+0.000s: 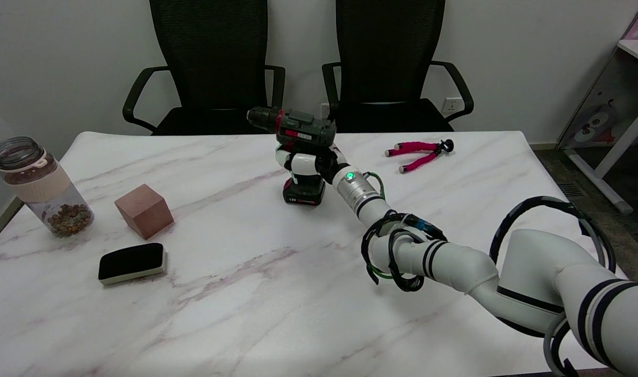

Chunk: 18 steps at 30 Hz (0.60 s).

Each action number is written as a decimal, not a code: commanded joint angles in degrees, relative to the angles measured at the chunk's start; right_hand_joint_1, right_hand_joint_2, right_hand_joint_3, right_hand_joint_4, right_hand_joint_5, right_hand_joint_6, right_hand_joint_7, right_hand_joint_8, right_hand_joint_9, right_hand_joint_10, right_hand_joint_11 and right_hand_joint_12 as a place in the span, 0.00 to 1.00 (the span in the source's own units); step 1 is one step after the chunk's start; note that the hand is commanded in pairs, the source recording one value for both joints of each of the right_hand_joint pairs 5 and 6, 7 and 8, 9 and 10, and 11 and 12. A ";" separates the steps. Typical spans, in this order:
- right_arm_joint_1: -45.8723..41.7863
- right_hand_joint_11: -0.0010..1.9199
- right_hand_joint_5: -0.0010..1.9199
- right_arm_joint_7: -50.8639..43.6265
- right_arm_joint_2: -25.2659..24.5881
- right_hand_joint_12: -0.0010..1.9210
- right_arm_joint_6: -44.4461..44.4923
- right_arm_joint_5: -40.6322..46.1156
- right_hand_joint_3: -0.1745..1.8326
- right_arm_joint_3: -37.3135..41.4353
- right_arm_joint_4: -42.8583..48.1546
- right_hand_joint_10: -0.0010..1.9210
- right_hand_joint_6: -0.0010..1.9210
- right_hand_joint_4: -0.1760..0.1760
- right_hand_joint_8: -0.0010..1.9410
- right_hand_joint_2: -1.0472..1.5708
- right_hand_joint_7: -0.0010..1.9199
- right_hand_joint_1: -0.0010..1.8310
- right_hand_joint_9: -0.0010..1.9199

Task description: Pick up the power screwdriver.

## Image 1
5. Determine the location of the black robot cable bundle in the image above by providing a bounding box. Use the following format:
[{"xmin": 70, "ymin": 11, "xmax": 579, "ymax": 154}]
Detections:
[{"xmin": 361, "ymin": 171, "xmax": 618, "ymax": 377}]

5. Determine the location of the white desk with cartoon panel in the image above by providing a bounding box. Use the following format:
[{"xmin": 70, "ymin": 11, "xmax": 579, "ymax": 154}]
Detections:
[{"xmin": 557, "ymin": 0, "xmax": 638, "ymax": 215}]

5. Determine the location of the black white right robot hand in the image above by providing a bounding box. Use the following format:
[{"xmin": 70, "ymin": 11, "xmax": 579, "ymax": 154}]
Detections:
[{"xmin": 275, "ymin": 142, "xmax": 348, "ymax": 185}]

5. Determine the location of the green black power screwdriver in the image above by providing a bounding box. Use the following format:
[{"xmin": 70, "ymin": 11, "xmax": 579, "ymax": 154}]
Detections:
[{"xmin": 247, "ymin": 106, "xmax": 337, "ymax": 206}]

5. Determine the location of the black mesh office chair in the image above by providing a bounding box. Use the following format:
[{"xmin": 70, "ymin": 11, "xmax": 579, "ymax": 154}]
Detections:
[
  {"xmin": 321, "ymin": 0, "xmax": 475, "ymax": 132},
  {"xmin": 122, "ymin": 0, "xmax": 286, "ymax": 136}
]

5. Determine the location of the brown wooden cube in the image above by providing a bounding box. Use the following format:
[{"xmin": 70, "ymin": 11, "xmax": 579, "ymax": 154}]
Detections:
[{"xmin": 114, "ymin": 184, "xmax": 174, "ymax": 240}]

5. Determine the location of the pink flexible mini tripod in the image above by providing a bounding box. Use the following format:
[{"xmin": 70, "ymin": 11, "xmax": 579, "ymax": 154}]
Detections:
[{"xmin": 385, "ymin": 139, "xmax": 454, "ymax": 174}]

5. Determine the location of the black whiteboard eraser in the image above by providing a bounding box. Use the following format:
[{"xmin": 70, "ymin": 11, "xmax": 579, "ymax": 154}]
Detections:
[{"xmin": 98, "ymin": 242, "xmax": 167, "ymax": 286}]

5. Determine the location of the clear jar with nuts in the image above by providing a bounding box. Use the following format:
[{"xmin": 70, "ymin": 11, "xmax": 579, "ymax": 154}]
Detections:
[{"xmin": 0, "ymin": 137, "xmax": 95, "ymax": 238}]

